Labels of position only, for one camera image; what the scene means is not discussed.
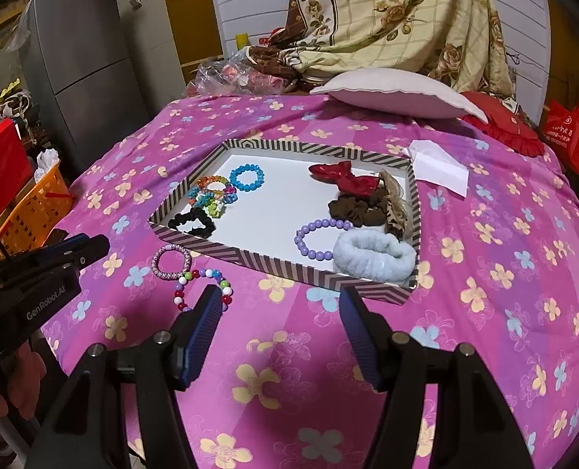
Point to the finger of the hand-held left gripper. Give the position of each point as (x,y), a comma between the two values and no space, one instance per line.
(94,251)
(72,243)

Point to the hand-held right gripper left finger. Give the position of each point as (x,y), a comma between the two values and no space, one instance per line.
(201,337)

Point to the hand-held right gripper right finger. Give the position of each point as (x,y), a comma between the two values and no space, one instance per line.
(362,342)

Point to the striped shallow tray box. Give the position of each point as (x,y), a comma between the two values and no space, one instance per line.
(289,268)

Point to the brown scrunchie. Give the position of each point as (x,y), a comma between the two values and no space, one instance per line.
(357,212)

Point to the leopard print hair bow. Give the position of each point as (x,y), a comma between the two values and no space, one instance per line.
(397,205)

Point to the shiny red hair bow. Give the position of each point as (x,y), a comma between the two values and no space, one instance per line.
(353,183)

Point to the person's left hand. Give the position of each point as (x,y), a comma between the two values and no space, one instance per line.
(25,371)

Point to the orange plastic basket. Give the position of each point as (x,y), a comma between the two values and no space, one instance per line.
(30,215)

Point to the light blue fluffy scrunchie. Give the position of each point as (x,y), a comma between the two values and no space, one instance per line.
(372,259)

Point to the white plastic bag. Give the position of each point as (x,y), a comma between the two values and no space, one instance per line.
(46,161)

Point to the black scrunchie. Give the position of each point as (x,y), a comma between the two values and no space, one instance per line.
(191,220)

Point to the plain red paper bag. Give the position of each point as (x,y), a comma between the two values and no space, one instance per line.
(3,161)

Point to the pink floral bedsheet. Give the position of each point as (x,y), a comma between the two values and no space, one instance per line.
(489,278)

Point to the grey refrigerator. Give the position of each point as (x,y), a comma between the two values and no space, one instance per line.
(94,68)

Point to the white paper sheet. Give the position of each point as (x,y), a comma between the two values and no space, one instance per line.
(441,168)

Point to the clear plastic bag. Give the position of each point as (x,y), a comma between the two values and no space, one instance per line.
(221,75)

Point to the white pillow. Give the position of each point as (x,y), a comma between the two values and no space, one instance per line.
(392,95)

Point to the red ruffled pillow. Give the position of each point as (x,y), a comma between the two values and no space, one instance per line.
(504,127)

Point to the red printed shopping bag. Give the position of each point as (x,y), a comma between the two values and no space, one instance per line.
(568,137)

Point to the cream floral blanket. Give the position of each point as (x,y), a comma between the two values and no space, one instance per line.
(392,10)

